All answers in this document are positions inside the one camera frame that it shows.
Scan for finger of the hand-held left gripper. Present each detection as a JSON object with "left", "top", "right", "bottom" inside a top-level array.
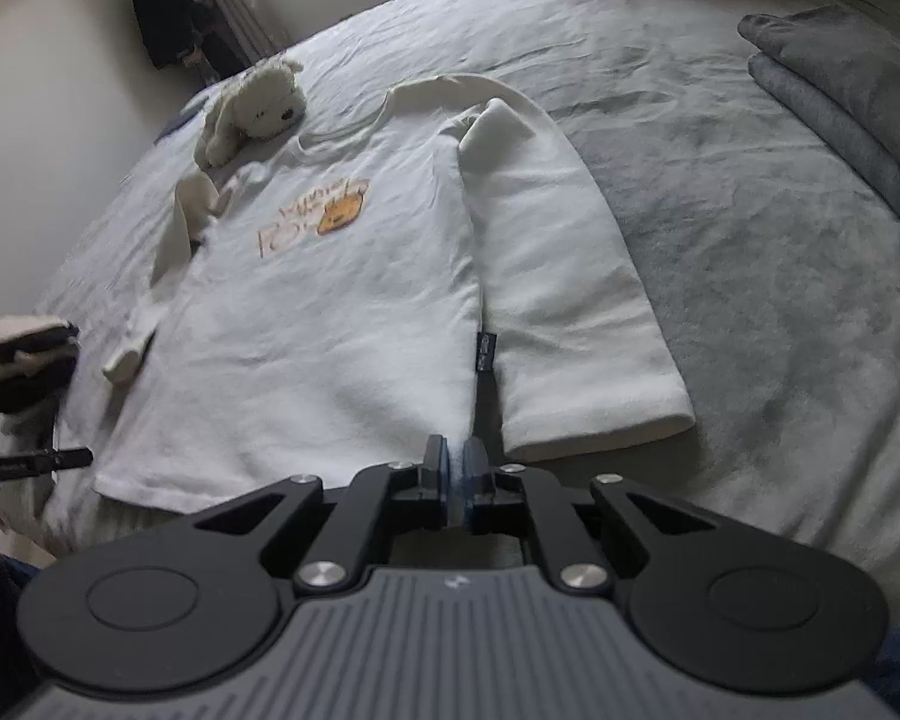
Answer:
[{"left": 0, "top": 448, "right": 93, "bottom": 482}]

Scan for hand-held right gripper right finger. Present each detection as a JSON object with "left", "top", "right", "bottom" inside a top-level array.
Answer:
[{"left": 461, "top": 436, "right": 715, "bottom": 599}]

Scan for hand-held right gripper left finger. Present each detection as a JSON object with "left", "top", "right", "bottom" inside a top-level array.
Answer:
[{"left": 193, "top": 433, "right": 452, "bottom": 599}]

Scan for white long-sleeve shirt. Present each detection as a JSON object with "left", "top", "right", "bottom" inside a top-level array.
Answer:
[{"left": 94, "top": 73, "right": 697, "bottom": 518}]

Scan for dark hanging clothes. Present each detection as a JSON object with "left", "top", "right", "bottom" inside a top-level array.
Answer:
[{"left": 131, "top": 0, "right": 245, "bottom": 83}]

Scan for black white striped cloth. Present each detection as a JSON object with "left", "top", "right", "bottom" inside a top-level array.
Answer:
[{"left": 0, "top": 313, "right": 81, "bottom": 415}]

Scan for grey bed sheet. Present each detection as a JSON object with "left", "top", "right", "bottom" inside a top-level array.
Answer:
[{"left": 0, "top": 0, "right": 900, "bottom": 616}]

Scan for white plush dog toy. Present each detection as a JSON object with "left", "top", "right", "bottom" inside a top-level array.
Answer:
[{"left": 197, "top": 56, "right": 307, "bottom": 170}]

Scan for grey curtain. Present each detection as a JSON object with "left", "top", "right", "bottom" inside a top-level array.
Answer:
[{"left": 195, "top": 0, "right": 286, "bottom": 65}]

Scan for folded grey towel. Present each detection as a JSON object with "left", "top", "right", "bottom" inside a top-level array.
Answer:
[
  {"left": 736, "top": 4, "right": 900, "bottom": 102},
  {"left": 748, "top": 52, "right": 900, "bottom": 192}
]

